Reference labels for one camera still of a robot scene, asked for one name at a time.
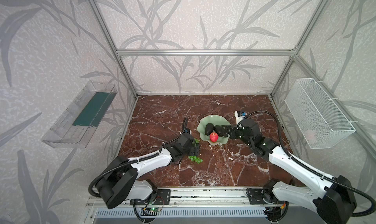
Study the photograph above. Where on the aluminium frame rail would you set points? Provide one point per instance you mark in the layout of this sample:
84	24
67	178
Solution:
204	52

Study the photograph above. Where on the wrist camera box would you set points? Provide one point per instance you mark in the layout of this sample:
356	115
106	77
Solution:
188	131
239	115

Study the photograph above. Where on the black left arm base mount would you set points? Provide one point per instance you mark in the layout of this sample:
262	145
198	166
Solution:
146	193

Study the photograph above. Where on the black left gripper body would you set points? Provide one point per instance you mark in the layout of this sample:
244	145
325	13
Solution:
196	149

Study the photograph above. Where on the pale green wavy fruit bowl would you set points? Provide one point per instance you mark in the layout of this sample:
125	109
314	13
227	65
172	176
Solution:
215	120

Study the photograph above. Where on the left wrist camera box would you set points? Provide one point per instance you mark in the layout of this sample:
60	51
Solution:
188	131

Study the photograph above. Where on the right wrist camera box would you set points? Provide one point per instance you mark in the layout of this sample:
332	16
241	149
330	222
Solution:
239	115

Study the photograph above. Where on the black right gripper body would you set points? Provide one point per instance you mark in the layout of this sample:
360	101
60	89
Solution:
230	131

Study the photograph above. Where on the clear plastic wall tray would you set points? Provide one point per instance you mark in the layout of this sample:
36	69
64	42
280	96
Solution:
79	122

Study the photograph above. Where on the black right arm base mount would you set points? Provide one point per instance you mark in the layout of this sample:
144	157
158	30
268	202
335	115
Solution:
258	194

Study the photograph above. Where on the white wire mesh basket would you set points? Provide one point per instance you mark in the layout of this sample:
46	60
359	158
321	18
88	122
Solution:
318	117

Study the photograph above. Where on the green fake grape bunch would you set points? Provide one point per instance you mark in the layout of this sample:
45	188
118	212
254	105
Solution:
195	159

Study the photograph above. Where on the red fake apple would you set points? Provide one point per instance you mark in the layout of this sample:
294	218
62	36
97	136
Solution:
214	137

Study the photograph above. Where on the black fake avocado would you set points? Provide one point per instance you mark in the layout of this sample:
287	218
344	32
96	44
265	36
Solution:
219	130
209	129

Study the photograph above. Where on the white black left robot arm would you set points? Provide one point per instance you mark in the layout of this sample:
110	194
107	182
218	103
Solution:
119	181

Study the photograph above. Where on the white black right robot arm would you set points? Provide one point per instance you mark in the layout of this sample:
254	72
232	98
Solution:
330	198

